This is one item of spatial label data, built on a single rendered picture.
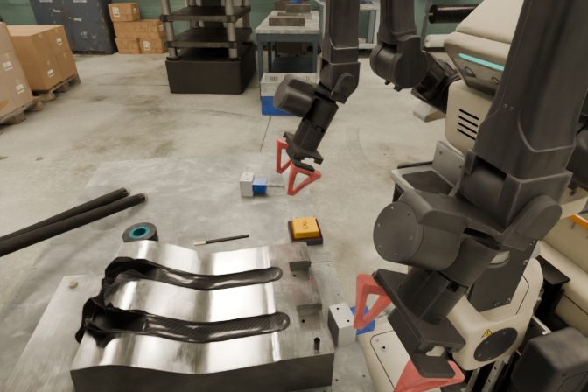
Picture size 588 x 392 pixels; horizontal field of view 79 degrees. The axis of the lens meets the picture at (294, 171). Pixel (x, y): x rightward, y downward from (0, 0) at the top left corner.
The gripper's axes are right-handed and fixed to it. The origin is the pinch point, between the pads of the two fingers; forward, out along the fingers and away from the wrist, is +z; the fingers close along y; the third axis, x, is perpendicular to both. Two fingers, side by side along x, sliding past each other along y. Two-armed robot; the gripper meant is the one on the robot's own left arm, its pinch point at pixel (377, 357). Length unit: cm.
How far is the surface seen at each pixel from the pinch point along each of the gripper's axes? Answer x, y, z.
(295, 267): 3.9, -28.9, 11.8
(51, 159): -78, -288, 151
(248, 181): 2, -68, 15
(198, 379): -14.2, -11.2, 21.3
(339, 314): 9.3, -17.2, 11.3
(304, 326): 2.5, -15.9, 13.7
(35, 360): -36, -22, 34
